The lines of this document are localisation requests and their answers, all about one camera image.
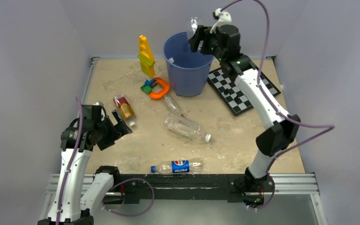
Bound black white chessboard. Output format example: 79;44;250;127
207;60;282;117

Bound green blue toy blocks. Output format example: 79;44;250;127
140;78;157;95

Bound crushed clear bottle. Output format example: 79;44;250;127
189;17;200;36

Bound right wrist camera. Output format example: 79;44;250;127
210;8;232;33

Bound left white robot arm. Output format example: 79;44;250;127
38;104;132;225

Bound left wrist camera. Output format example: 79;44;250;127
93;101;104;107

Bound orange toy ring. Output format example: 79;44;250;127
147;77;171;100

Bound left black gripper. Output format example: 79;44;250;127
94;109;132;150

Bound black metal base frame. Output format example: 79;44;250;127
104;174;275;206

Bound Pepsi bottle blue cap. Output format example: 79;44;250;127
150;158;204;174

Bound blue plastic bin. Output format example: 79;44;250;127
163;32;214;97

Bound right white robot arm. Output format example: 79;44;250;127
188;24;300;191

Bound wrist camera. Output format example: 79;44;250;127
210;8;232;33
93;101;104;107

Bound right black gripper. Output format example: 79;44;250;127
188;25;225;62

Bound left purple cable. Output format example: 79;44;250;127
55;96;84;225

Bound red gold labelled bottle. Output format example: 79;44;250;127
113;94;136;127

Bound yellow green toy tower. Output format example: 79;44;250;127
137;35;155;79

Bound small clear bottle red cap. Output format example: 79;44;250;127
162;94;185;117

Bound large clear bottle white cap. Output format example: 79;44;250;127
164;114;211;143

